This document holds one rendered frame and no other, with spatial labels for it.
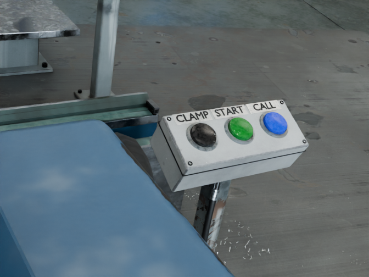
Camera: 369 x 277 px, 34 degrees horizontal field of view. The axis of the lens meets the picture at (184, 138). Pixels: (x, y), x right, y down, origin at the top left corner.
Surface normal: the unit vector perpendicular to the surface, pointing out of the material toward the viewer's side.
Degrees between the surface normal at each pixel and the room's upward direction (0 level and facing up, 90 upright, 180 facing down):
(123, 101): 45
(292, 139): 25
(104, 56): 90
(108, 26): 90
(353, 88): 0
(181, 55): 0
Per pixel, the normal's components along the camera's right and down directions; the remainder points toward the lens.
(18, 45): 0.50, 0.51
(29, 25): 0.15, -0.85
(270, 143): 0.35, -0.56
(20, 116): 0.46, -0.25
